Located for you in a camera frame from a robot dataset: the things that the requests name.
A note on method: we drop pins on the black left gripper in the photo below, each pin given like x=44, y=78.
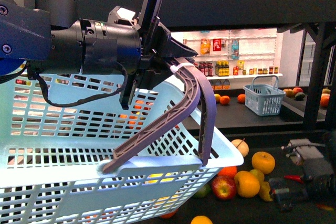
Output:
x=136, y=52

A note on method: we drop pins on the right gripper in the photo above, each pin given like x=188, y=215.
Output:
x=317, y=162

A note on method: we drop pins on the light teal shopping basket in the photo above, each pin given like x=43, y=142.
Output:
x=52, y=158

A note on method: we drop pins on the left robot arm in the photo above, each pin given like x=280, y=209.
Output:
x=46, y=36

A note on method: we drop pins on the far white product shelf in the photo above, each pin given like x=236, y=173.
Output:
x=237, y=56

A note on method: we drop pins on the far orange beside lemon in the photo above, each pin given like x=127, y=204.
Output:
x=224, y=100

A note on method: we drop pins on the red chili pepper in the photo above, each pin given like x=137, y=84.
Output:
x=295, y=178

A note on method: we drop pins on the small yellow-green pear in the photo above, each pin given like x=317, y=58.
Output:
x=258, y=174

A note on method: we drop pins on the golden pear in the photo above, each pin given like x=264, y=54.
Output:
x=264, y=162

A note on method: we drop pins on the yellow-orange apple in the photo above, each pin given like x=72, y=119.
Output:
x=247, y=184

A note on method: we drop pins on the far orange near basket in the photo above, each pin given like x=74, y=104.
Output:
x=241, y=98

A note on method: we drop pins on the white pear with stem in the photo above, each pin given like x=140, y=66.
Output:
x=242, y=146

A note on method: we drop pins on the small orange tangerine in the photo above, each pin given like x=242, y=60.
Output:
x=229, y=171

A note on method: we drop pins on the red apple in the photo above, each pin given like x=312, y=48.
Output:
x=224, y=188

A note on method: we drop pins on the blue shopping basket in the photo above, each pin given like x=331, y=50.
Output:
x=264, y=99

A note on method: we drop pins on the green lime lower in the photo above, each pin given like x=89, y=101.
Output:
x=203, y=192

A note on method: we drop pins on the orange-yellow fruit at bottom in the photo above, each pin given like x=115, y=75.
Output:
x=201, y=220

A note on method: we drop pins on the large orange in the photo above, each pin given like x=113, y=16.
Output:
x=168, y=215

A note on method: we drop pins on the white cable tie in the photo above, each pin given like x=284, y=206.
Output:
x=174, y=68

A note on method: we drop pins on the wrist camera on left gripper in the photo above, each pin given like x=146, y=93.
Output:
x=150, y=9

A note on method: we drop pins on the black metal shelf frame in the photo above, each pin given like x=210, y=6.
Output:
x=316, y=17

